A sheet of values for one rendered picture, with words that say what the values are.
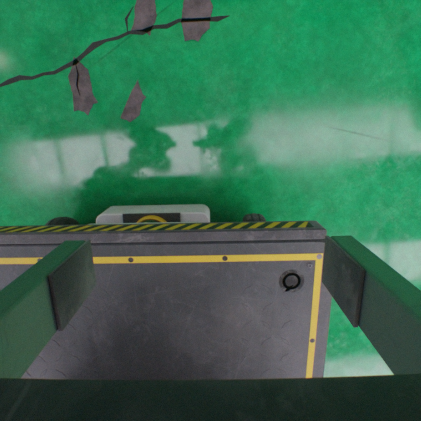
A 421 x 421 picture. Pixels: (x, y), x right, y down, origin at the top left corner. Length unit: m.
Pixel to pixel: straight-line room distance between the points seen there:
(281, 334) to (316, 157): 0.46
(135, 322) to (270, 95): 0.60
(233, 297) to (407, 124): 0.64
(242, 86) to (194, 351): 0.61
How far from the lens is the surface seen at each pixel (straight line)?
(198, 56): 0.82
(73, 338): 0.66
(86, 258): 0.17
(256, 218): 0.72
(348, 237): 0.17
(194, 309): 0.57
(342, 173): 0.88
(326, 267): 0.17
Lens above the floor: 0.80
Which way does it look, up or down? 75 degrees down
